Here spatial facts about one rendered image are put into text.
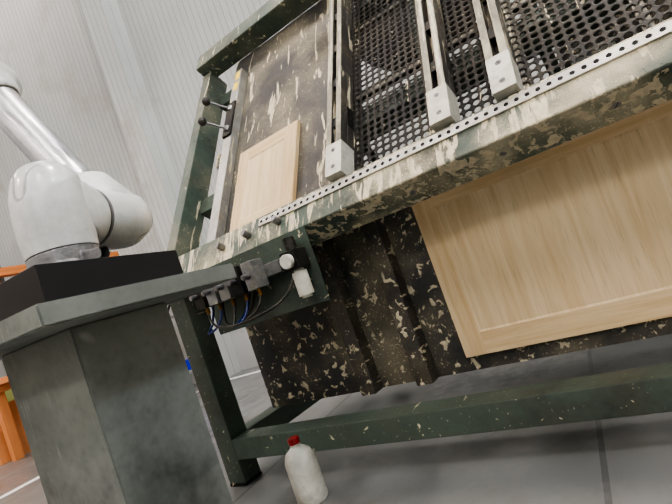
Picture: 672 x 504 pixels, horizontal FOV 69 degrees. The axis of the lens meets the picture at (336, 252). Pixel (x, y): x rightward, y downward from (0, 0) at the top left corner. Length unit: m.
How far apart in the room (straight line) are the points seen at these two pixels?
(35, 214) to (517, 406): 1.22
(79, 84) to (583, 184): 6.19
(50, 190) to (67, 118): 5.86
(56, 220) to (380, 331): 1.06
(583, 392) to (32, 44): 7.30
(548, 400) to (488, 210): 0.55
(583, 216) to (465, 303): 0.42
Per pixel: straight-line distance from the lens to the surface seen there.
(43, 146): 1.55
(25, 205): 1.23
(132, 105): 5.86
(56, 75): 7.28
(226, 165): 2.05
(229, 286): 1.59
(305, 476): 1.61
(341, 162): 1.48
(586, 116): 1.26
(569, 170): 1.47
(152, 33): 6.13
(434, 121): 1.35
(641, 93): 1.26
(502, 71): 1.35
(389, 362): 1.75
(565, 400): 1.36
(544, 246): 1.49
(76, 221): 1.21
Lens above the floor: 0.64
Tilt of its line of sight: 3 degrees up
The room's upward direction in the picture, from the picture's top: 20 degrees counter-clockwise
